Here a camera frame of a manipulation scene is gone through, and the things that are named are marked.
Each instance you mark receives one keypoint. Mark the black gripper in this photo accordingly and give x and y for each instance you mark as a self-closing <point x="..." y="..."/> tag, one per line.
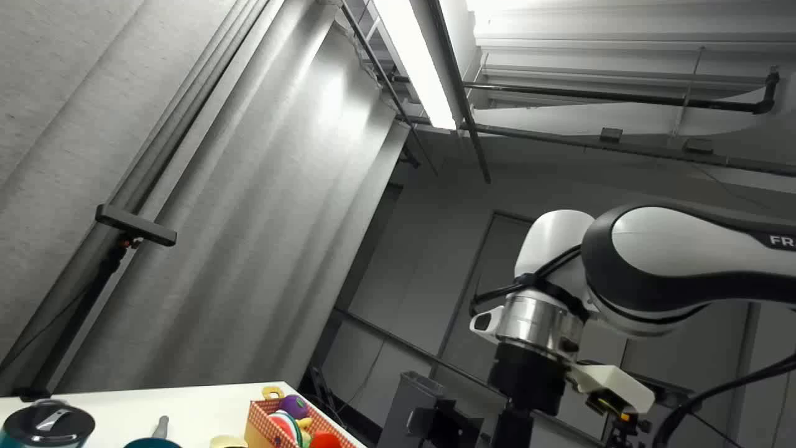
<point x="532" y="376"/>

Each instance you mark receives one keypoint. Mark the layered toy burger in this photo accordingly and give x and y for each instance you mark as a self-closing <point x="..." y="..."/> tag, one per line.
<point x="287" y="427"/>

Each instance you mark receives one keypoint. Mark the red toy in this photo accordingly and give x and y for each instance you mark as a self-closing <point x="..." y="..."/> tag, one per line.
<point x="325" y="440"/>

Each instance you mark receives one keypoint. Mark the small yellow toy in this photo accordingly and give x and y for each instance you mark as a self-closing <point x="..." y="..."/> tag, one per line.
<point x="305" y="425"/>

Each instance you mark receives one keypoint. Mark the purple toy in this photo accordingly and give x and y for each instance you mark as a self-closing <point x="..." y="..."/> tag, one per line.
<point x="295" y="406"/>

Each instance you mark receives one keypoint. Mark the wooden toy box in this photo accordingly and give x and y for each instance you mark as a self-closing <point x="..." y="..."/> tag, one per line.
<point x="259" y="427"/>

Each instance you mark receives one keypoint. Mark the black tripod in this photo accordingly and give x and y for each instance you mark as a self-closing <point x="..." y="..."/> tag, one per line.
<point x="626" y="432"/>

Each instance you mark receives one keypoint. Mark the grey door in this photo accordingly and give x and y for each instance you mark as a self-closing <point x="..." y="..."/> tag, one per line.
<point x="704" y="356"/>
<point x="505" y="251"/>

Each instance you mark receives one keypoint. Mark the dark ceiling beam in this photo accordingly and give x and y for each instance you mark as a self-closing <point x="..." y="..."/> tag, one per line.
<point x="463" y="109"/>

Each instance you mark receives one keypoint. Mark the black ceiling pipe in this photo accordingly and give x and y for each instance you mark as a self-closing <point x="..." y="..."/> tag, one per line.
<point x="622" y="97"/>

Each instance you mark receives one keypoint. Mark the grey curtain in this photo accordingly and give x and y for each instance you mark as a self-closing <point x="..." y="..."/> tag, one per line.
<point x="249" y="251"/>

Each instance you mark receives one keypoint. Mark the fluorescent ceiling light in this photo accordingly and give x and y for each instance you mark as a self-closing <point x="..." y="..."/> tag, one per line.
<point x="415" y="58"/>

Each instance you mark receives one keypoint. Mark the teal kettle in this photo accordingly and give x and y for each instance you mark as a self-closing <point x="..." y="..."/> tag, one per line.
<point x="157" y="442"/>

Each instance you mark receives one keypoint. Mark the dark teal bowl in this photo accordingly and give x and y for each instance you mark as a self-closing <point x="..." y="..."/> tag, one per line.
<point x="45" y="425"/>

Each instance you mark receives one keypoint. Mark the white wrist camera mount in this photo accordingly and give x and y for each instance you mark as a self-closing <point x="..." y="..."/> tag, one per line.
<point x="612" y="381"/>

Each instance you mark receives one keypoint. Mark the black camera on tripod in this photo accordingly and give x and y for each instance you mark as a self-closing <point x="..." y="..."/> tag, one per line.
<point x="673" y="396"/>

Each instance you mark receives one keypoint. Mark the grey wall conduit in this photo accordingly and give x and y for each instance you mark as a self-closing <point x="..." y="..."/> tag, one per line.
<point x="390" y="338"/>

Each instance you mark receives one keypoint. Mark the black bar camera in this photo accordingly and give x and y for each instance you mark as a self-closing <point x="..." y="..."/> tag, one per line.
<point x="139" y="224"/>

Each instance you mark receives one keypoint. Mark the black camera stand pole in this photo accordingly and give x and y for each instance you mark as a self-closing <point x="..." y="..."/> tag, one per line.
<point x="66" y="315"/>

